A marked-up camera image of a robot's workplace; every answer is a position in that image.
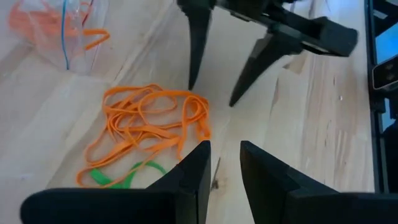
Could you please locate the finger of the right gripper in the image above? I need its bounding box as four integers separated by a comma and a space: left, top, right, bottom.
229, 30, 303, 108
177, 0, 216, 91

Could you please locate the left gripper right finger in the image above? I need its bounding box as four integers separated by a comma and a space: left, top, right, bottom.
239, 140, 398, 224

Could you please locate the green rubber band pile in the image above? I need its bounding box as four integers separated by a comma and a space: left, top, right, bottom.
89, 160, 168, 190

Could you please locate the orange rubber band pile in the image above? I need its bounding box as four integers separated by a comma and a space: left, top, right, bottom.
8, 0, 213, 189

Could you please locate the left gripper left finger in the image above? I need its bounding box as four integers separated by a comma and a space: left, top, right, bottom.
20, 140, 212, 224

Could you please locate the clear zip bag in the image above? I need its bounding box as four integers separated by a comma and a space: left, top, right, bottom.
7, 0, 112, 76

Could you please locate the black aluminium table frame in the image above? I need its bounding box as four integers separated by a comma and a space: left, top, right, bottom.
364, 0, 398, 194

